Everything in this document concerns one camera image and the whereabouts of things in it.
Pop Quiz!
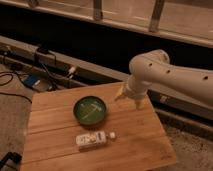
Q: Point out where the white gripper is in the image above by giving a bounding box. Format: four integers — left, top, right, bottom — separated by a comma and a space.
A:
115, 76, 151, 110

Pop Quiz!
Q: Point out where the white plastic bottle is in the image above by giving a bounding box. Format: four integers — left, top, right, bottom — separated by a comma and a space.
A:
75, 131, 116, 149

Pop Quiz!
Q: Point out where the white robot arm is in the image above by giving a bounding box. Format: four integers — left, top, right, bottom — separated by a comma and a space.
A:
115, 49, 213, 109

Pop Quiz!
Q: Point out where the green ceramic bowl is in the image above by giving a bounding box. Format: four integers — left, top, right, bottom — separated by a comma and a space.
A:
73, 96, 107, 126

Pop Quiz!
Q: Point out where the white plug connector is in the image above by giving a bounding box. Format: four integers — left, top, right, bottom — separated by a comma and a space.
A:
68, 66, 77, 78

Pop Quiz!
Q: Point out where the blue box on floor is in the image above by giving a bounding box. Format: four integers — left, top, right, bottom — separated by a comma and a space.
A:
24, 75, 41, 88

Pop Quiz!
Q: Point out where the black object bottom left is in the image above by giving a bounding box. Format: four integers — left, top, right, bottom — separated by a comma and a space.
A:
0, 152, 22, 169

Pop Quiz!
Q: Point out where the black device on rail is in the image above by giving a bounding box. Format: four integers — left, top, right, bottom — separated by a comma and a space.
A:
36, 46, 50, 55

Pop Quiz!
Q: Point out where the black cable on floor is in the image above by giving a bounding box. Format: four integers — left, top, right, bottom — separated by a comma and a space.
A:
0, 71, 33, 104

